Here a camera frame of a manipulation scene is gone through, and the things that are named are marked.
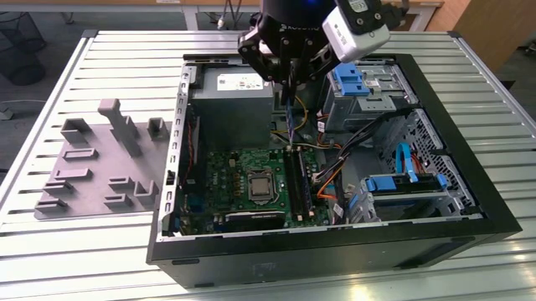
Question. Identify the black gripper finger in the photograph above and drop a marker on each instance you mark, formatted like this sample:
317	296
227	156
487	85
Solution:
259	59
318	62

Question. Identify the black RAM slot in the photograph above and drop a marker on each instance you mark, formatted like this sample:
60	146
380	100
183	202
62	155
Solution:
293	182

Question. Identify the blue plastic drive latch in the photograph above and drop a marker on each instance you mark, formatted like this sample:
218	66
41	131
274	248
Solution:
352	81

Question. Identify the silver metal drive cage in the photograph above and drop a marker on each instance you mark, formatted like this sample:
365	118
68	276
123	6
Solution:
377	103

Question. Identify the grey power supply unit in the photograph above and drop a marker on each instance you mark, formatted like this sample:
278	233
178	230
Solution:
230	116

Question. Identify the green motherboard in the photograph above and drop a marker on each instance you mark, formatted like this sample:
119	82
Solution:
222	160

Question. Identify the silver CPU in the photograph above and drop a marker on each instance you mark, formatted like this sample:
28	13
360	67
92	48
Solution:
261	186

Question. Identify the hard disk in blue carrier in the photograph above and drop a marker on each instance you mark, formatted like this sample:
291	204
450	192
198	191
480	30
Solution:
381	183

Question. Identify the black card retention latch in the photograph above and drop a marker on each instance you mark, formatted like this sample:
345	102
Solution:
171	178

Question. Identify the thin metal locking lever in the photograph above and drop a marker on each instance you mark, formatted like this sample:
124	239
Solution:
277	196

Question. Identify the brown wooden cabinet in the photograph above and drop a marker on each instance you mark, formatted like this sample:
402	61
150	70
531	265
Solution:
497	34

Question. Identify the grey parts rack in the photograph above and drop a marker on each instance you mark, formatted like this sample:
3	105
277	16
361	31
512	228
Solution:
104	150

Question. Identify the silver metal disk bay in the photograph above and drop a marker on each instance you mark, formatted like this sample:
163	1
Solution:
410	197

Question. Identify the black graphics card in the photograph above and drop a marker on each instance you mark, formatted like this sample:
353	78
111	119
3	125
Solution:
251	221

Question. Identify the black mesh waste bin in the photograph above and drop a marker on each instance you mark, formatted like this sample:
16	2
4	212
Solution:
20	66

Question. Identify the black PC case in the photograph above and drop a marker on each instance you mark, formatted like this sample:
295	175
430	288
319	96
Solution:
293	260

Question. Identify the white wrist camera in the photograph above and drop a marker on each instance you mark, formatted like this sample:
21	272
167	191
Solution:
356	47

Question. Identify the wooden desk white frame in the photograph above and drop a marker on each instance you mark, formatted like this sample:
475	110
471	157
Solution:
421	19
126	8

